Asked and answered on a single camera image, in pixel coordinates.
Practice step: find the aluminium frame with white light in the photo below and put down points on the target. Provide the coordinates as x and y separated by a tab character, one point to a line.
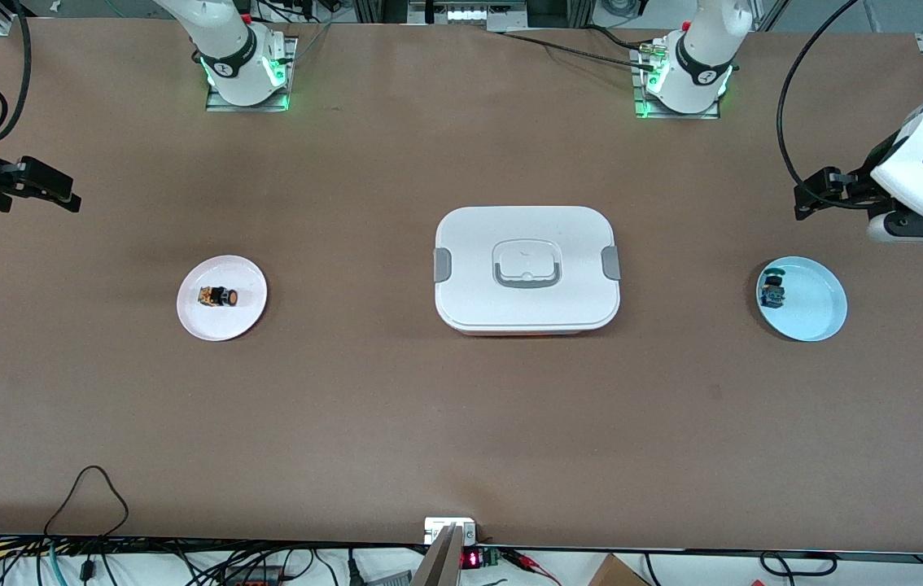
470	15

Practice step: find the red clip test leads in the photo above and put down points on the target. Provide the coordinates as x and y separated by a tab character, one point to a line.
527	560

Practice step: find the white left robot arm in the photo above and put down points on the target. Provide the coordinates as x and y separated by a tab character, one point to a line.
702	49

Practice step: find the white lidded lunch box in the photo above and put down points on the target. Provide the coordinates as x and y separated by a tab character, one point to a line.
527	309

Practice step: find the grey aluminium bar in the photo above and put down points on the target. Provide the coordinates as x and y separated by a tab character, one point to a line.
441	566

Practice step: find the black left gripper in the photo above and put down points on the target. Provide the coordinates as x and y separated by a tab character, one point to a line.
863	182

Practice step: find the white metal bracket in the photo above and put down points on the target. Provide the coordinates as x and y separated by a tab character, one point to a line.
433	527

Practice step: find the red digit display module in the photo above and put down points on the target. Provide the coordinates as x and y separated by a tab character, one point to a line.
471	559

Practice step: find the brown cardboard piece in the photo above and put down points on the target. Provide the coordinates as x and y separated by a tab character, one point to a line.
612	574

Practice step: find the light blue round plate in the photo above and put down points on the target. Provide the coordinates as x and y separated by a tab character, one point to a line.
815	305

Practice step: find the orange push-button switch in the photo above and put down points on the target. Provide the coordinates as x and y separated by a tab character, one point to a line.
219	297

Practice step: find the pink round plate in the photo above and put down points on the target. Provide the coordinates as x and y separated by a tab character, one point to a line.
209	321

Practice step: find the blue push-button switch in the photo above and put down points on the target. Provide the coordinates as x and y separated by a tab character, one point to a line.
772	295

